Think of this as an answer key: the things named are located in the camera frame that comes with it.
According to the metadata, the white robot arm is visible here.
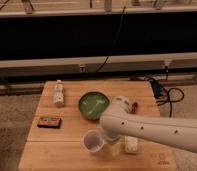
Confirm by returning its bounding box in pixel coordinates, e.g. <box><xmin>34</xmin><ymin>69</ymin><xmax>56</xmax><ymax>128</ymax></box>
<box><xmin>100</xmin><ymin>96</ymin><xmax>197</xmax><ymax>153</ymax></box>

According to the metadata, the green ceramic bowl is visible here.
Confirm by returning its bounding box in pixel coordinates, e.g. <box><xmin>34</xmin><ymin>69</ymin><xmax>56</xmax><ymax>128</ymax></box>
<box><xmin>78</xmin><ymin>91</ymin><xmax>110</xmax><ymax>120</ymax></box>

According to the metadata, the dark red small object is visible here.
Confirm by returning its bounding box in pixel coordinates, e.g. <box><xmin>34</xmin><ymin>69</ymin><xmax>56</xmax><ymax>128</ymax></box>
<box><xmin>131</xmin><ymin>102</ymin><xmax>138</xmax><ymax>114</ymax></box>

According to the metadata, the red black flat box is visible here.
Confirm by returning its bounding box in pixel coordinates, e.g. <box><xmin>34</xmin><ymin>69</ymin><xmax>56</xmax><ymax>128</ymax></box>
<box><xmin>37</xmin><ymin>117</ymin><xmax>61</xmax><ymax>128</ymax></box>

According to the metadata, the blue power adapter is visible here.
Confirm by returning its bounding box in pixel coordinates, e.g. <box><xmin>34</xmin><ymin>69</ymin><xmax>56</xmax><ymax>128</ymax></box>
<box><xmin>151</xmin><ymin>82</ymin><xmax>162</xmax><ymax>98</ymax></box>

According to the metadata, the white plastic bottle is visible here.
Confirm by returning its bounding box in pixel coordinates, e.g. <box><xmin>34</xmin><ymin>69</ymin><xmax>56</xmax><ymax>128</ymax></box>
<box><xmin>53</xmin><ymin>80</ymin><xmax>64</xmax><ymax>107</ymax></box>

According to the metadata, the black hanging cable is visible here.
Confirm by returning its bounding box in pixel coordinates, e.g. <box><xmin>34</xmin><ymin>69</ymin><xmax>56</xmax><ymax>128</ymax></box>
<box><xmin>92</xmin><ymin>5</ymin><xmax>127</xmax><ymax>74</ymax></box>

